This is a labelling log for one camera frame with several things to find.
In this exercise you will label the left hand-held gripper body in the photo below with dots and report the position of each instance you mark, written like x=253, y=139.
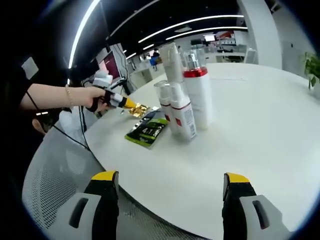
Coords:
x=102, y=80

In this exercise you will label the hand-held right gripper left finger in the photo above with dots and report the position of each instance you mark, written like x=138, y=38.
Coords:
x=102, y=207

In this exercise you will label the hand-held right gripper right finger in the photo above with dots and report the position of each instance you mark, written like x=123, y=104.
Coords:
x=235, y=207

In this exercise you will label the gold skincare sachet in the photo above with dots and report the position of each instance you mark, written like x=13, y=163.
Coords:
x=140, y=110

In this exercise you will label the green black skincare sachet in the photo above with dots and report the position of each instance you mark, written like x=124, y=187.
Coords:
x=147, y=132

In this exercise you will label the small clear-cap skincare bottle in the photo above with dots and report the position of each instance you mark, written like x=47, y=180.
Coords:
x=163, y=100
x=182, y=117

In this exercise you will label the white skincare tube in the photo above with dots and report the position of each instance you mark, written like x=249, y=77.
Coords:
x=172, y=65

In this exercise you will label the large red-collar skincare bottle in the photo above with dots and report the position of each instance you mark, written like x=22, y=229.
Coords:
x=200, y=100

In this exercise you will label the person's left hand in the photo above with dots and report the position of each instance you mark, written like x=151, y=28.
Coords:
x=96, y=100

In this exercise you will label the white mesh office chair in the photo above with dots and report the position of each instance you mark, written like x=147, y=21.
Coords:
x=62, y=180

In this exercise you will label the ceiling light strip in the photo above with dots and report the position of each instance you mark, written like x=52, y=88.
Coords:
x=83, y=25

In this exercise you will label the white chest-worn device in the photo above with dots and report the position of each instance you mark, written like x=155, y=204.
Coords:
x=30, y=68

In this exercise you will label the person in black top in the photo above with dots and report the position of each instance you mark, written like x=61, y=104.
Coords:
x=15, y=112

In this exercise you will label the background monitor screen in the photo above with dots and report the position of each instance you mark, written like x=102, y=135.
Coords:
x=209, y=38

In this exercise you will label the white background office chair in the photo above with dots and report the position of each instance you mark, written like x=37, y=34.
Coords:
x=250, y=55

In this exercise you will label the potted green plant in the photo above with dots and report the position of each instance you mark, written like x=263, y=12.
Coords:
x=312, y=67

